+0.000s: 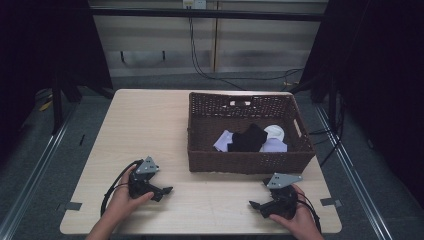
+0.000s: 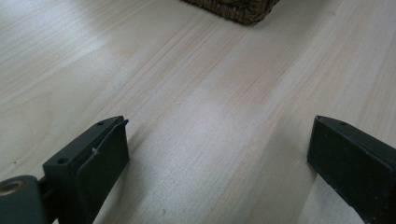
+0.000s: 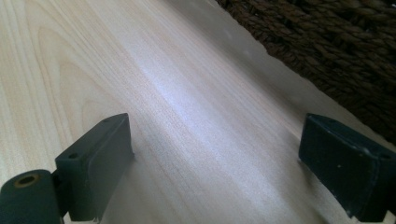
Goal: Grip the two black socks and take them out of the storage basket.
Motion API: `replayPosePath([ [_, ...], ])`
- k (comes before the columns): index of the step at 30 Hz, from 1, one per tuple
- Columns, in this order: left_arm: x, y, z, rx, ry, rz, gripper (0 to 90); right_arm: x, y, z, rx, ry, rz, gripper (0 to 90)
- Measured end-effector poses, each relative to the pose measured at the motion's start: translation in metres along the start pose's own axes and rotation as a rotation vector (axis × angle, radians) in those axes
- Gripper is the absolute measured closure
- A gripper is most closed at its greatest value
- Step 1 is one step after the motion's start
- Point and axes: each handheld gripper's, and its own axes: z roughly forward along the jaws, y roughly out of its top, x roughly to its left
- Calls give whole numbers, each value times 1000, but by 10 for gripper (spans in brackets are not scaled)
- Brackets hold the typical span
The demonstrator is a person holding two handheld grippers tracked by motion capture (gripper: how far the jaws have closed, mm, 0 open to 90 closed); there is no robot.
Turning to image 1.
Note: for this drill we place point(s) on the metal floor rail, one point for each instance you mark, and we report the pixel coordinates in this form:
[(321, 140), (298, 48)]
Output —
[(353, 173), (33, 173)]

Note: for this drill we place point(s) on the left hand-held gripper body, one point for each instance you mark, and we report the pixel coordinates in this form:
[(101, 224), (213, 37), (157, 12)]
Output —
[(141, 186)]

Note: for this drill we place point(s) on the white round cloth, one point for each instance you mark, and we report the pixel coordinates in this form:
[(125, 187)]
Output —
[(276, 131)]

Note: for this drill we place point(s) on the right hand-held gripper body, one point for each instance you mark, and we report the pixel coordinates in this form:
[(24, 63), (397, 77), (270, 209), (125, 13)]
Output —
[(283, 203)]

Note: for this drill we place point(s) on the pale lavender cloth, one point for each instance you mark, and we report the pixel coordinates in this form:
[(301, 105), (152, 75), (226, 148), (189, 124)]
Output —
[(275, 146)]

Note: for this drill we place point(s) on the black cloth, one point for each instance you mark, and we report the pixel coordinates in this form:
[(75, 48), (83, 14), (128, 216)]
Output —
[(248, 139)]

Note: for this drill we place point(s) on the grey tape piece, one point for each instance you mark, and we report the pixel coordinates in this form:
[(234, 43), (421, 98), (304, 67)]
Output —
[(72, 206), (330, 202)]

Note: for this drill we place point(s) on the person's right hand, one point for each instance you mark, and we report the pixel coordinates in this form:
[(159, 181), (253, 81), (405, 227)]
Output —
[(301, 220)]

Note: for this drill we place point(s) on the yellow object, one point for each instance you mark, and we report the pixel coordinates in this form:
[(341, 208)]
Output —
[(45, 106)]

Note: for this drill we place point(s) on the white wall socket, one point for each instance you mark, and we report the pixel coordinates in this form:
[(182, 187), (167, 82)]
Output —
[(195, 3)]

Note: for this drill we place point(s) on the brown wicker basket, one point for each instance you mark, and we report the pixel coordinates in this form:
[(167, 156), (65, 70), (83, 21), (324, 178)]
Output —
[(203, 140)]

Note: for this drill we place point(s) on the black curtain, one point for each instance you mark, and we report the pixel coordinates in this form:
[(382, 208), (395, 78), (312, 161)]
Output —
[(376, 83), (40, 50)]

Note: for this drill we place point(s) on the person's left hand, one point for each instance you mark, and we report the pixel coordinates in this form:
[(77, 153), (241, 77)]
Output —
[(120, 201)]

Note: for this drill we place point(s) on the black horizontal bar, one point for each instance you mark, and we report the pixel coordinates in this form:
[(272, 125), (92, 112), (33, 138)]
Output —
[(206, 14)]

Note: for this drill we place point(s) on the black metal stand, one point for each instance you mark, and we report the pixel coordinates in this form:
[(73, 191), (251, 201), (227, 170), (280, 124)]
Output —
[(57, 106)]

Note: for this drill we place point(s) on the white folded cloth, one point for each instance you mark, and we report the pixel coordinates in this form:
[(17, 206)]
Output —
[(222, 141)]

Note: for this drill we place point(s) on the small black floor object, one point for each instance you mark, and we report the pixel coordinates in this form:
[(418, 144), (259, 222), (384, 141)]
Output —
[(82, 139)]

